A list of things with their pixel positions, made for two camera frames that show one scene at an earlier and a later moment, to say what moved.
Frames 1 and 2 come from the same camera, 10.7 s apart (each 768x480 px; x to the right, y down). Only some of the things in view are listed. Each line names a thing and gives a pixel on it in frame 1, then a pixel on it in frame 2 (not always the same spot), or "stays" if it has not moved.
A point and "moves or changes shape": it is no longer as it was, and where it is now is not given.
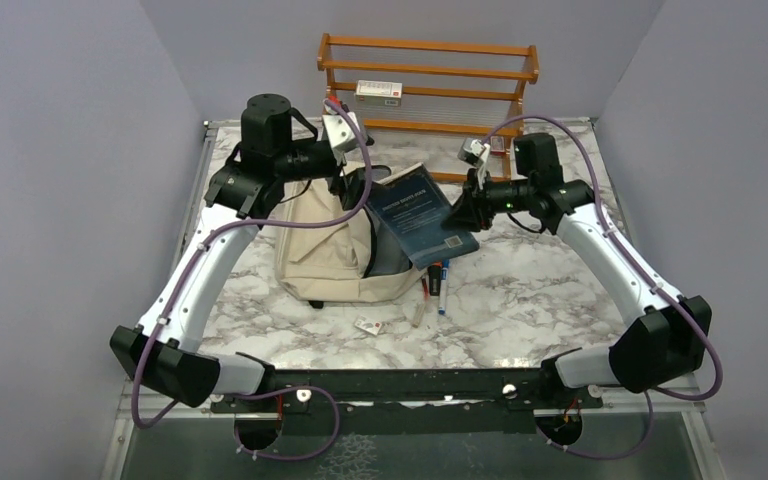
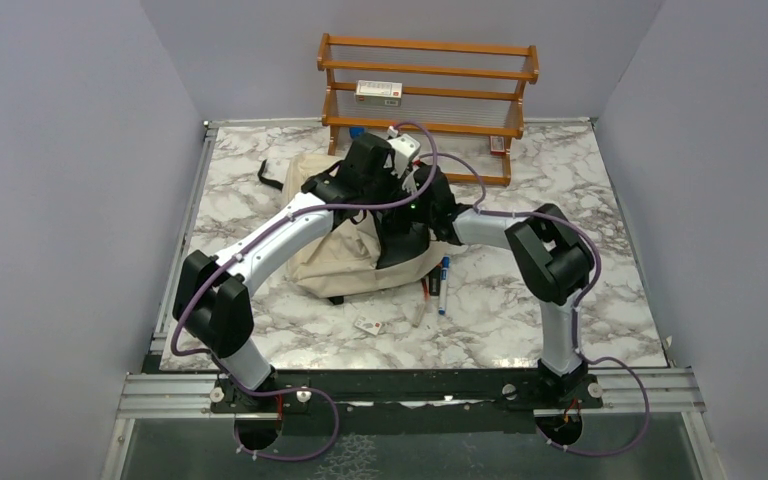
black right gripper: [471, 211] to [392, 222]
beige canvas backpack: [356, 262] moves or changes shape
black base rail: [409, 401] stays
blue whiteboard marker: [443, 286] stays
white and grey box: [379, 93] stays
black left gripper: [333, 162] to [391, 181]
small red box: [497, 145] stays
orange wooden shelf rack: [459, 89] stays
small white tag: [369, 325] stays
